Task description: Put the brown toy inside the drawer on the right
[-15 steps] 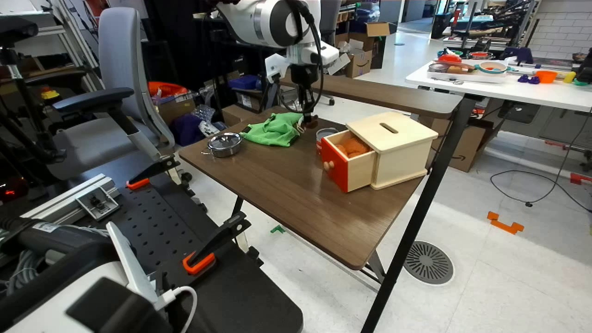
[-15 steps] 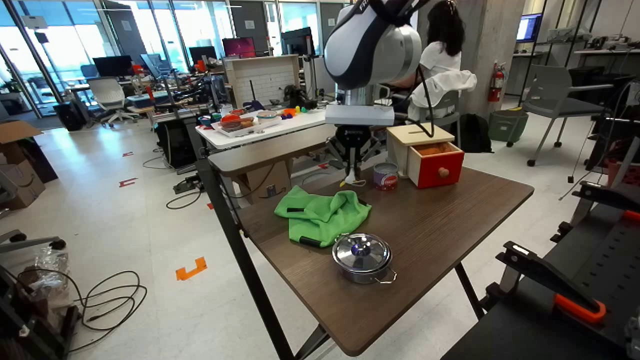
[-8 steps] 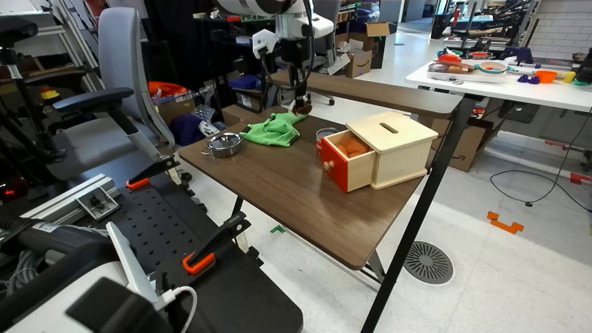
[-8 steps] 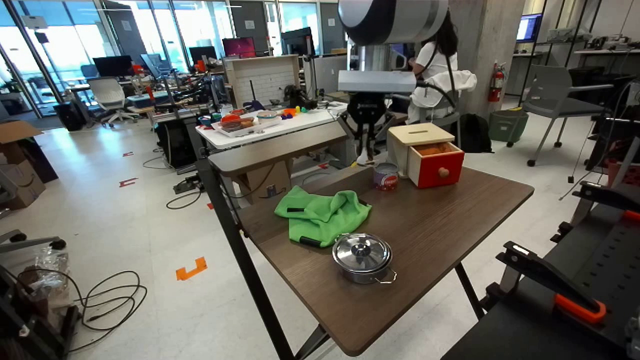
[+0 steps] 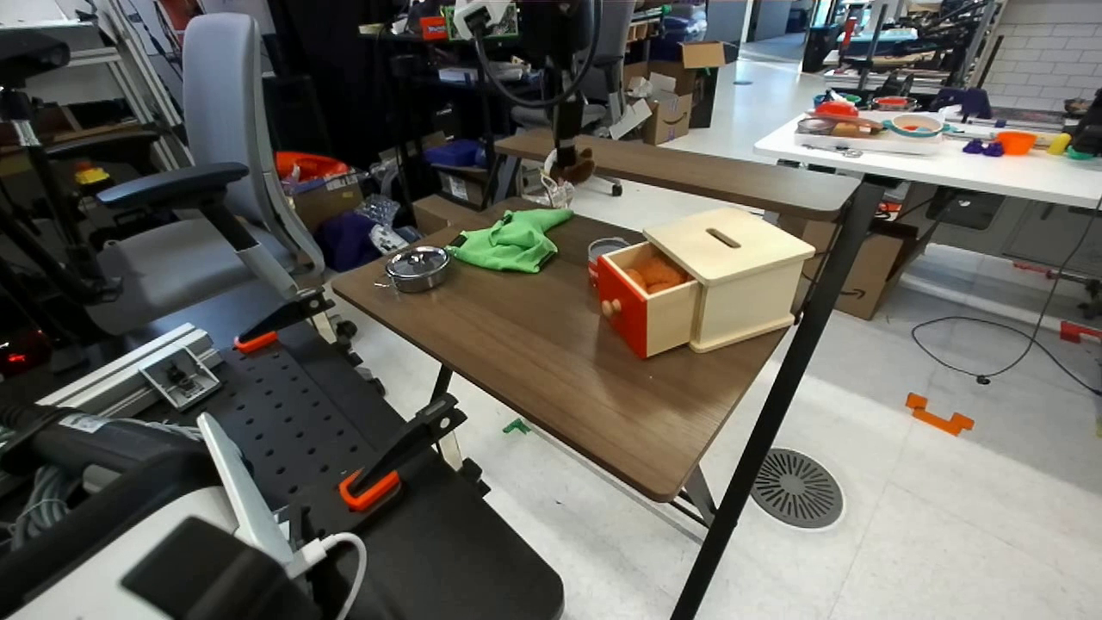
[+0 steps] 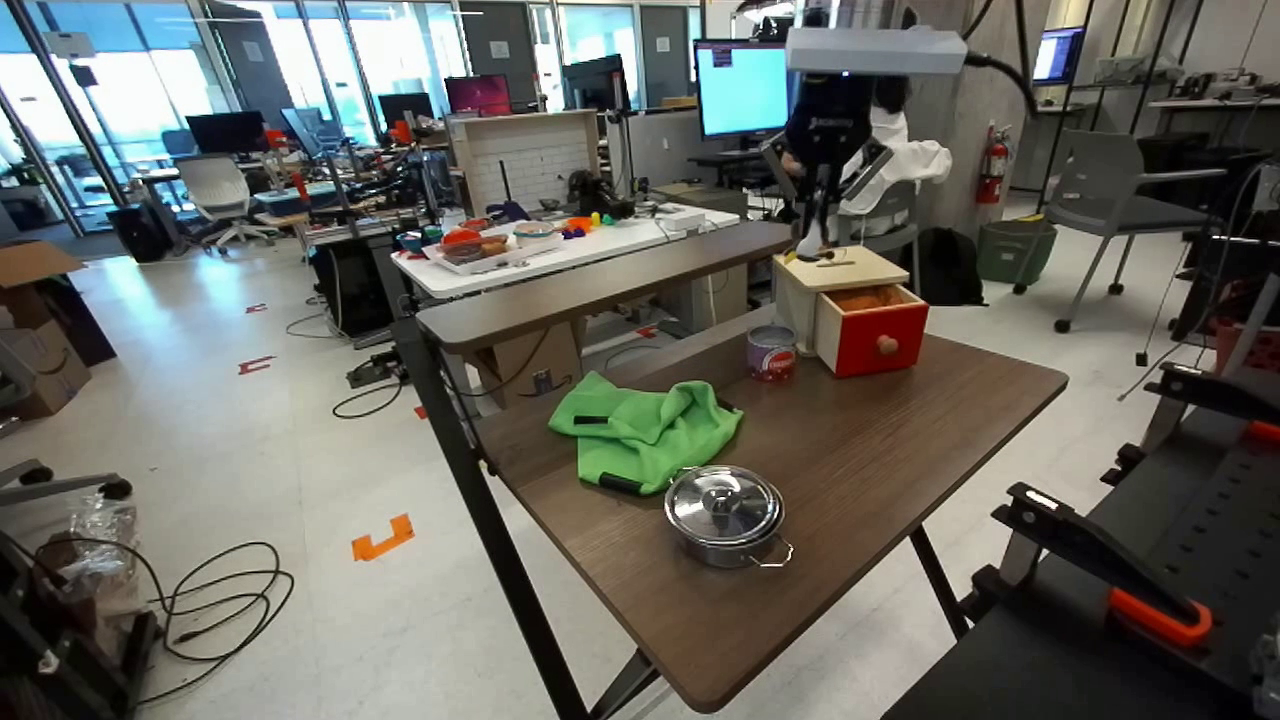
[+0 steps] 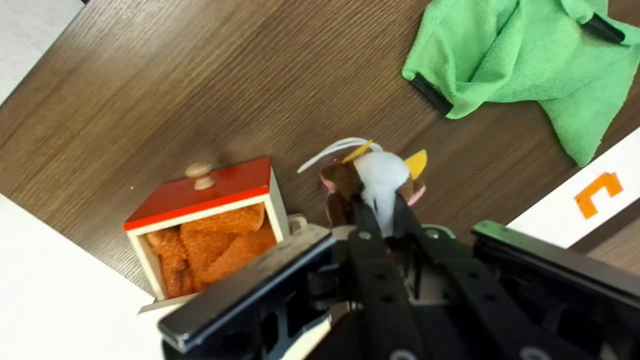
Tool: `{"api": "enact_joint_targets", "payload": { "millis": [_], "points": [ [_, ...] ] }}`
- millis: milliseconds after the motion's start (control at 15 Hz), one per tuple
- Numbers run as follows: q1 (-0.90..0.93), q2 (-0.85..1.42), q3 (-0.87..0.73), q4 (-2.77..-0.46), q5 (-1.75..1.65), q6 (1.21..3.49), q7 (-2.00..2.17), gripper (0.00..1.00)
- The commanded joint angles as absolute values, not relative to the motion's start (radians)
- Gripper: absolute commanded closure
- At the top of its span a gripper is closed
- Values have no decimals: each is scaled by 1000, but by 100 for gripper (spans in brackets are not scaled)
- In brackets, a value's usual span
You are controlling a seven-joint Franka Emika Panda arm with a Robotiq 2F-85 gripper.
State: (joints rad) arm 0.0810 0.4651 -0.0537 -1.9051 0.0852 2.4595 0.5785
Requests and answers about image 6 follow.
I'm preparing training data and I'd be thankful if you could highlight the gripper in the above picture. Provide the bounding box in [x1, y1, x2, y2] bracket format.
[785, 73, 877, 249]

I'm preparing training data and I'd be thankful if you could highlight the wooden drawer box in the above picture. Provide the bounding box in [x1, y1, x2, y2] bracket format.
[772, 245, 931, 379]

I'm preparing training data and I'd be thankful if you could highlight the brown toy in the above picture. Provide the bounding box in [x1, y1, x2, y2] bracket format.
[833, 287, 904, 313]

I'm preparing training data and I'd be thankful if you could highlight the red drawer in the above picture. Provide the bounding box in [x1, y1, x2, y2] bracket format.
[815, 285, 931, 379]

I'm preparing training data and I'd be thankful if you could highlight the tray of toy food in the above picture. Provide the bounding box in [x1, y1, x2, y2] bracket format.
[425, 226, 563, 276]

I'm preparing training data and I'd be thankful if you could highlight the person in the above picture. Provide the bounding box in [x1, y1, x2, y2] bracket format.
[840, 75, 954, 218]

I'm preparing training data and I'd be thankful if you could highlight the large monitor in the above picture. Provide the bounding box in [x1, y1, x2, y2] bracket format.
[693, 38, 794, 142]

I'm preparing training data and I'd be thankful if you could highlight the black backpack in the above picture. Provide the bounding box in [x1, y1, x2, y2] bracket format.
[915, 227, 987, 307]

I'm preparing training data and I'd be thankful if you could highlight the red labelled tin can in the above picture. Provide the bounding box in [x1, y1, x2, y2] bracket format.
[747, 324, 798, 383]

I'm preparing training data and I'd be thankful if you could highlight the red fire extinguisher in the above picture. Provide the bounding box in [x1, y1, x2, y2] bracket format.
[977, 124, 1014, 206]

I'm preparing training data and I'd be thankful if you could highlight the green bin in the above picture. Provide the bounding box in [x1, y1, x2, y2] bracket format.
[977, 217, 1059, 287]

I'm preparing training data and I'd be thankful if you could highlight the white table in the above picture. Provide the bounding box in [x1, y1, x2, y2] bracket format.
[390, 205, 743, 301]

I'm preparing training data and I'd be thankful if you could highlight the small monitor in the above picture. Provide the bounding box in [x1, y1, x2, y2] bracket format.
[1030, 27, 1087, 87]

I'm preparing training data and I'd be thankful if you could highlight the grey chair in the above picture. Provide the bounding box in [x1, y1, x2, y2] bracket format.
[1013, 130, 1229, 335]

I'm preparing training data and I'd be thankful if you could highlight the green cloth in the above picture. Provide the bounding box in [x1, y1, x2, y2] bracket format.
[548, 371, 744, 497]

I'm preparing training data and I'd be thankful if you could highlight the steel pot lid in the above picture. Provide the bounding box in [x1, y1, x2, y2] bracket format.
[666, 465, 784, 544]

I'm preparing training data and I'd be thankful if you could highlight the cardboard box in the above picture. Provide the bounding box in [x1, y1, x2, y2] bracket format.
[488, 320, 587, 403]

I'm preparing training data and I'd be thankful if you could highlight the metal shelf rack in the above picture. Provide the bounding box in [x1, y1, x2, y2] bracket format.
[1040, 0, 1280, 206]

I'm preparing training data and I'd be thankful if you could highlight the row of monitors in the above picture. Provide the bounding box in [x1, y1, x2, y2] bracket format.
[377, 54, 633, 131]

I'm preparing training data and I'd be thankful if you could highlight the steel pot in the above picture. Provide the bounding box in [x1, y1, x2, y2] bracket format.
[664, 465, 795, 570]

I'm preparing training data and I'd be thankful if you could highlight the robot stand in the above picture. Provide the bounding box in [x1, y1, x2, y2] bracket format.
[885, 395, 1280, 720]

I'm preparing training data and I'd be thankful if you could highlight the black power strip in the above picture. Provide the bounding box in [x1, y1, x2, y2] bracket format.
[345, 350, 407, 390]

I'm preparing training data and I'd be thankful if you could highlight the black monitor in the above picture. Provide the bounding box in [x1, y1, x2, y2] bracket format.
[185, 110, 272, 157]

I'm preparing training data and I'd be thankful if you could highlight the white office chair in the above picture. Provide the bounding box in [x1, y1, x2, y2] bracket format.
[175, 154, 278, 252]

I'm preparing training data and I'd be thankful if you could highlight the stack of cardboard boxes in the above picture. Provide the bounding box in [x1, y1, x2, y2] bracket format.
[0, 240, 118, 422]

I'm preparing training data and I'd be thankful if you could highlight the white brick panel wooden frame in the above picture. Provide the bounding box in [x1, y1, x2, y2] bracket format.
[447, 110, 602, 216]

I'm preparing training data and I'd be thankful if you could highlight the black clamp with orange handle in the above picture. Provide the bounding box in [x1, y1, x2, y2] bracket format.
[975, 483, 1214, 651]
[1100, 362, 1280, 488]

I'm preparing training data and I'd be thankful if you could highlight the black cable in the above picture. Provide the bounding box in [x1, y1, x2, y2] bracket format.
[35, 540, 297, 707]

